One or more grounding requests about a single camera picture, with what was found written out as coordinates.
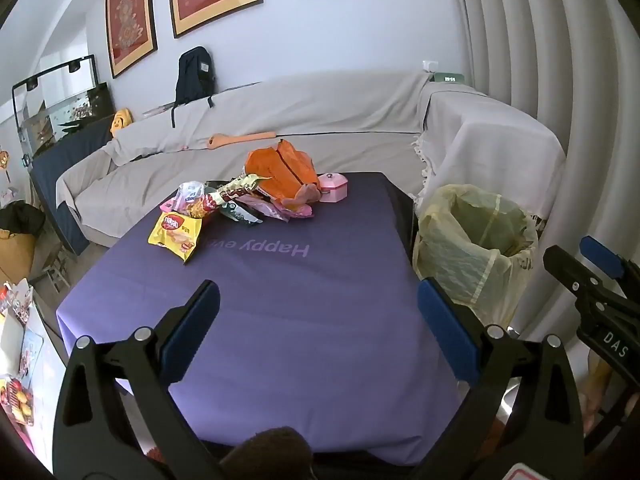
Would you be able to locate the bin with yellow bag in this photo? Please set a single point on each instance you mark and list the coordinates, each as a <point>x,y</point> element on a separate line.
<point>450,260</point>

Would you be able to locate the green white striped wrapper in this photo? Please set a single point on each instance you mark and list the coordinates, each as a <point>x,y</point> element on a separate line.
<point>240,185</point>

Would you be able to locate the orange plastic bag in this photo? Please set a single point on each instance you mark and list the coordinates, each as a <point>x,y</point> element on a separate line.
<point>285,170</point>

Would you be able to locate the person's right hand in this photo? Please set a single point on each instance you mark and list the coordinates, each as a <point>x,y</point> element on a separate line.
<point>597,390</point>

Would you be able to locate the navy cloth covered cabinet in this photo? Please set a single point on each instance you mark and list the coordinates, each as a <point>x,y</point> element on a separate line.
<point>55,165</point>

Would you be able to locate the orange hanging wall ornament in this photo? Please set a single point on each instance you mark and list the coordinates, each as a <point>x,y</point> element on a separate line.
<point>3,157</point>

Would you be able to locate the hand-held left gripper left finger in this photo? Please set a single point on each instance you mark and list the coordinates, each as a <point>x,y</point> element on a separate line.
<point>192,330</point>

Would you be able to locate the yellow plush toy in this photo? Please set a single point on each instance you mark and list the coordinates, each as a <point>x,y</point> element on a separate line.
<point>121,121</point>

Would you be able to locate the dark green snack packet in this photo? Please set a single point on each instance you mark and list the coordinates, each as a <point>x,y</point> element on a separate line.
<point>239,214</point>

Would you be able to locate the black jacket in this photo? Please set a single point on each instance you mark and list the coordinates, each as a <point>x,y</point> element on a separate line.
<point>20,216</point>

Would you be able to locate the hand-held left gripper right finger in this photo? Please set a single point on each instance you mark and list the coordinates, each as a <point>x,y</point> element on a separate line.
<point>447,330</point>

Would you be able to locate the framed red figure artwork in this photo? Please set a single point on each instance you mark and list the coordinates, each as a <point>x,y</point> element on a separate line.
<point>130,20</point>

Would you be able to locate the person's left forearm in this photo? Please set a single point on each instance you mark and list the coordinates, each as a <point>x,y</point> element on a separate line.
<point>270,447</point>

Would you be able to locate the fruit print board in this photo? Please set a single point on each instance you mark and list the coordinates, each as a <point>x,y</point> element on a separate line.
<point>15,400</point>

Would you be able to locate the pink wrapper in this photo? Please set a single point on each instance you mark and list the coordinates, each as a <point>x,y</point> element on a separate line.
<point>300,199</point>

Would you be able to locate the clear plastic bag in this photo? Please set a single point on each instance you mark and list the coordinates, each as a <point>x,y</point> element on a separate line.
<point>190,190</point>

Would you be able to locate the white pleated curtain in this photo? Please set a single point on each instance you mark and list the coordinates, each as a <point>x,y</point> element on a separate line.
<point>550,60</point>

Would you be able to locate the yellow bean bag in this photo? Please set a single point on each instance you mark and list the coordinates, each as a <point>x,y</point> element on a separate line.
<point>15,255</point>

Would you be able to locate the grey covered sofa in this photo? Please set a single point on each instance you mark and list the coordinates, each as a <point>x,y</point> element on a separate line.
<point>300,110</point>

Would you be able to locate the white wall socket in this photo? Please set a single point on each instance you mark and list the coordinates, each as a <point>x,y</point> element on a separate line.
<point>430,66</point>

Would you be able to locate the black backpack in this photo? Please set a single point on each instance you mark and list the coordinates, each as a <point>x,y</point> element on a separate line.
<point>195,75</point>

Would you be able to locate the long mauve wrapper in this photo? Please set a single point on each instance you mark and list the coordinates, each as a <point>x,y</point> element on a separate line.
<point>267,207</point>

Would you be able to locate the white fringed blanket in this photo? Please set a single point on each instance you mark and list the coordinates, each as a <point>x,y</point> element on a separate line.
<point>500,140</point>

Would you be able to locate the small wooden stool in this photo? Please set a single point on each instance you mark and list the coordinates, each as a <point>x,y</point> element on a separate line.
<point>59,267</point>

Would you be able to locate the yellow snack packet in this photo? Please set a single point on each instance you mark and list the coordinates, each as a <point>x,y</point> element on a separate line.
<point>175,232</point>

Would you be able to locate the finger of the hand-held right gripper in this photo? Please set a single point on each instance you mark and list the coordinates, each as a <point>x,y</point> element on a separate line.
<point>600,252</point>
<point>570,270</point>

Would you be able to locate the green digital clock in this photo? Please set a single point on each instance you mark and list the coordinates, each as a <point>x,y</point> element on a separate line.
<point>450,78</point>

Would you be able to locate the pink pot-shaped box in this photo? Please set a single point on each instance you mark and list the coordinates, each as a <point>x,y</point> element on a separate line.
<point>334,187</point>

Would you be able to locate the purple tablecloth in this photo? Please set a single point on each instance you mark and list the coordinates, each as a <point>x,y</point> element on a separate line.
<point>300,320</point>

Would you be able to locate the red white printed box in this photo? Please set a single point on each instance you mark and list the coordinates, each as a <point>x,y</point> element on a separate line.
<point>12,300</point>

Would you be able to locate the glass fish tank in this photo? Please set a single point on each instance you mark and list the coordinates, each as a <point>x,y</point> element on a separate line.
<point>75,105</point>

